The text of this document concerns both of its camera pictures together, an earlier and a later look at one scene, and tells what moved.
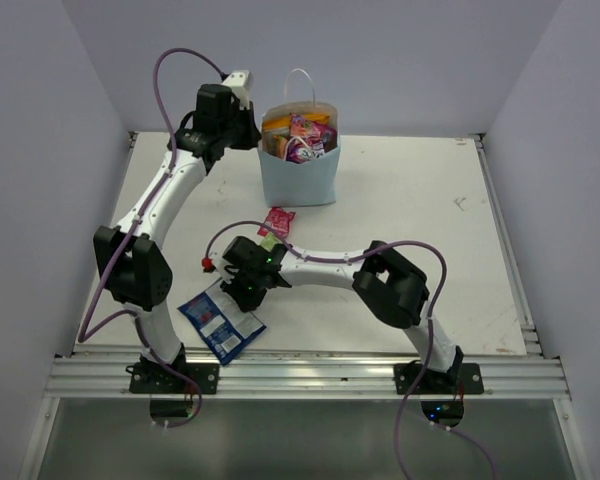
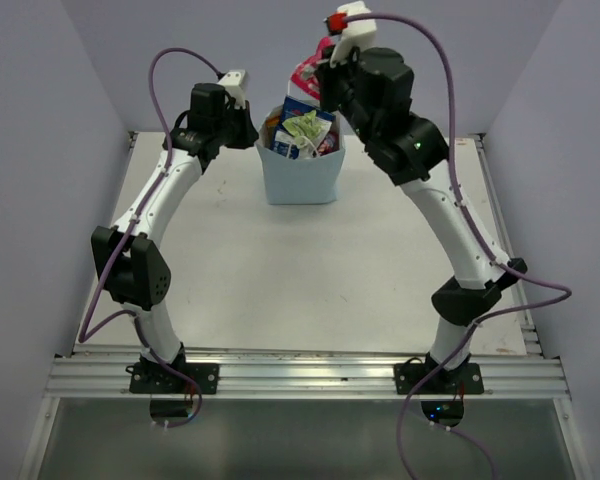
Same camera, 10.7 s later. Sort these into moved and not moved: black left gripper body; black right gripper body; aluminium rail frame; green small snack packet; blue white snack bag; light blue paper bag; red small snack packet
Moved: black right gripper body; blue white snack bag; green small snack packet; red small snack packet
Not moved: black left gripper body; light blue paper bag; aluminium rail frame
